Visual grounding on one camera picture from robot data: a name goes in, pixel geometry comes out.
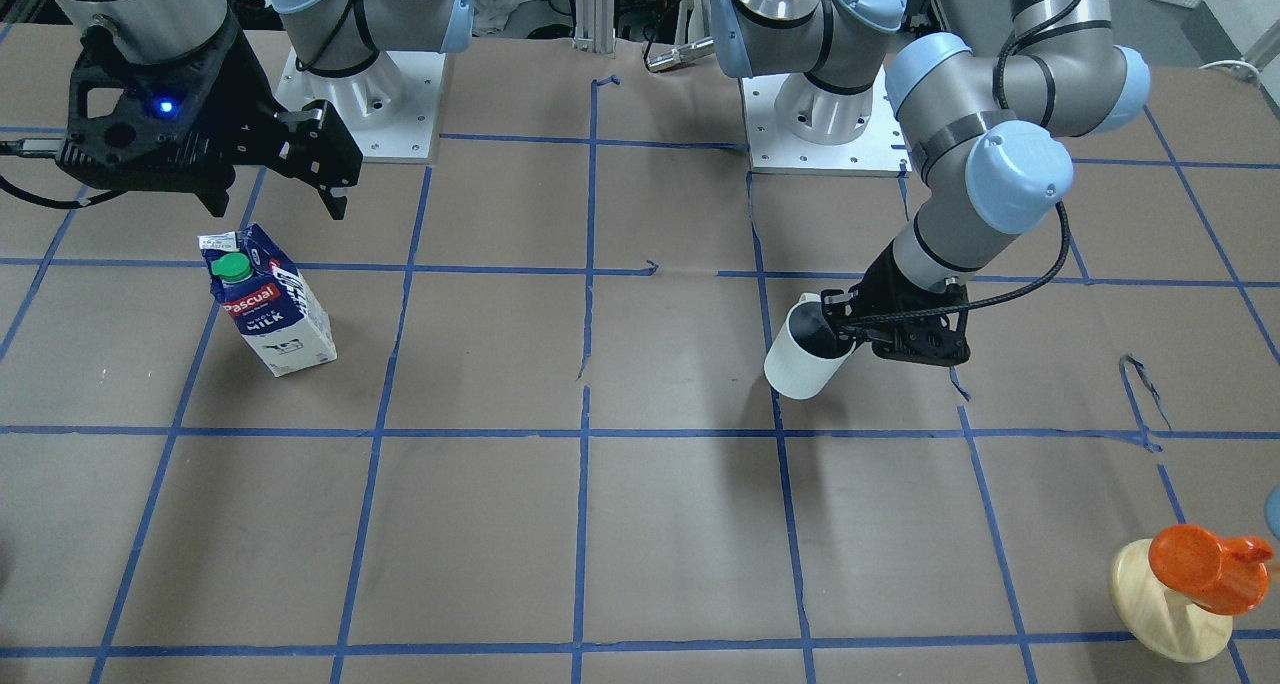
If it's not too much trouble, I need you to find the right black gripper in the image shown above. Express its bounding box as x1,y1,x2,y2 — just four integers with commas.
55,10,364,222

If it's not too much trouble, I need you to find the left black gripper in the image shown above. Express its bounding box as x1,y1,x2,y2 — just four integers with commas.
820,241,972,368

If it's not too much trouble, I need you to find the white mug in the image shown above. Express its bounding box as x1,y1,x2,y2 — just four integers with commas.
764,293,854,400

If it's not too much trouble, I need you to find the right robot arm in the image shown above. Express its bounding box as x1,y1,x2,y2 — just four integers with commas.
3,0,474,220

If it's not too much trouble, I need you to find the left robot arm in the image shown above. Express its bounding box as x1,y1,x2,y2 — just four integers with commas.
710,0,1151,378

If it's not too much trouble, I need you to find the blue milk carton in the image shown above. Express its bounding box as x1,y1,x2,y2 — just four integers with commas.
197,223,338,377

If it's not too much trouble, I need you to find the orange cup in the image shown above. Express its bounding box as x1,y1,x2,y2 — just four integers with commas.
1148,524,1276,616

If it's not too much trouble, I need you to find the wooden mug tree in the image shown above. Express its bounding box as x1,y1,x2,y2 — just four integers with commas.
1108,539,1234,664

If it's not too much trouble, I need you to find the blue plate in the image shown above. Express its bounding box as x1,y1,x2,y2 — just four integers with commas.
1263,485,1280,539

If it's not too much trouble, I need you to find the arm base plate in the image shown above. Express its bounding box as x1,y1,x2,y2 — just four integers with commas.
275,50,449,164
739,68,913,177

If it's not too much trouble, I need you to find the aluminium frame post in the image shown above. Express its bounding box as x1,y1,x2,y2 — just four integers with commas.
572,0,616,58

